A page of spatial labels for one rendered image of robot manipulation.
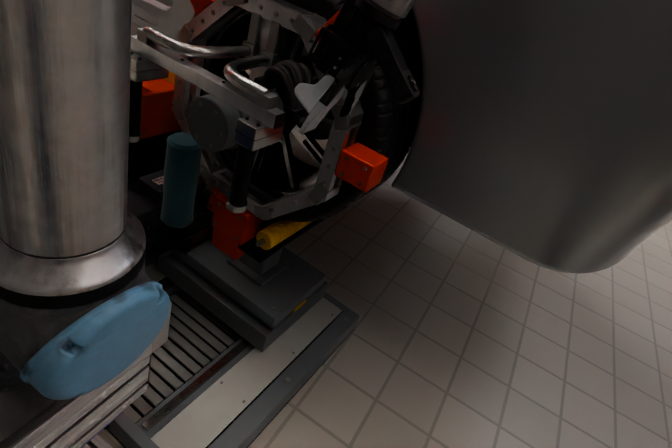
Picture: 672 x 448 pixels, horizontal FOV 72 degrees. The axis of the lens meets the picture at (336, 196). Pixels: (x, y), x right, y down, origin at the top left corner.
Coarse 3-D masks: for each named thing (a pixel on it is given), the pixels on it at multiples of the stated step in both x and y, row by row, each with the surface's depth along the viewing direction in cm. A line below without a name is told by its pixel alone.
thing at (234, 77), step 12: (276, 24) 101; (276, 36) 102; (276, 48) 104; (240, 60) 96; (252, 60) 99; (264, 60) 103; (228, 72) 90; (240, 84) 88; (252, 84) 88; (264, 96) 86; (276, 96) 88; (264, 108) 87
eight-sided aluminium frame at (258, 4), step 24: (216, 0) 109; (240, 0) 105; (264, 0) 102; (192, 24) 115; (216, 24) 114; (288, 24) 101; (312, 24) 97; (192, 96) 130; (336, 120) 102; (360, 120) 105; (336, 144) 104; (216, 168) 132; (264, 192) 129; (312, 192) 112; (336, 192) 115; (264, 216) 124
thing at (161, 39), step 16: (256, 16) 104; (144, 32) 98; (160, 32) 98; (256, 32) 105; (176, 48) 95; (192, 48) 96; (208, 48) 98; (224, 48) 101; (240, 48) 104; (256, 48) 107
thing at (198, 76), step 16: (144, 48) 99; (160, 48) 99; (160, 64) 98; (176, 64) 96; (192, 64) 96; (192, 80) 95; (208, 80) 92; (224, 80) 94; (224, 96) 92; (240, 96) 89; (256, 112) 88; (272, 112) 87; (272, 128) 88
